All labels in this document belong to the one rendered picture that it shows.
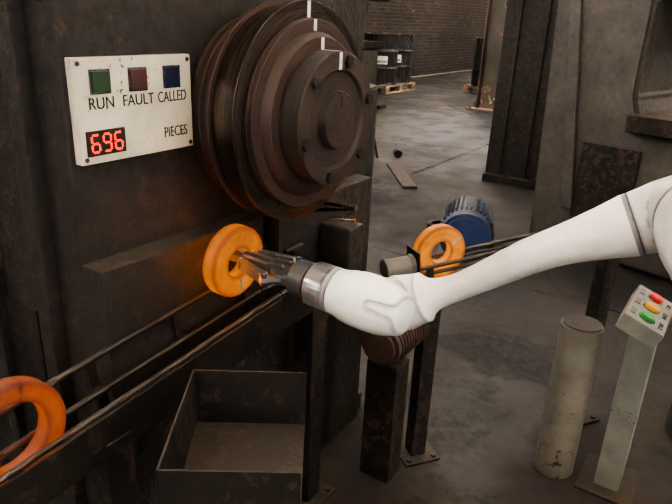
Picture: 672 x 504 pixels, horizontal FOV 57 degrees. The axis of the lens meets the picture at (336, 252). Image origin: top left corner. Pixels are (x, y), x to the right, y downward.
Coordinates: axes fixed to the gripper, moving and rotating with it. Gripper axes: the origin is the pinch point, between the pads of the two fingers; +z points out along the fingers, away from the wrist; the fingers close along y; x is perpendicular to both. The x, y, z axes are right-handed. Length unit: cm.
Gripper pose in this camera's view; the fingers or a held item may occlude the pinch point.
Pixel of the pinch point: (234, 253)
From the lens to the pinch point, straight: 132.1
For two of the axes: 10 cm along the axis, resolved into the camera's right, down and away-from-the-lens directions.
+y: 5.5, -2.8, 7.8
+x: 0.8, -9.2, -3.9
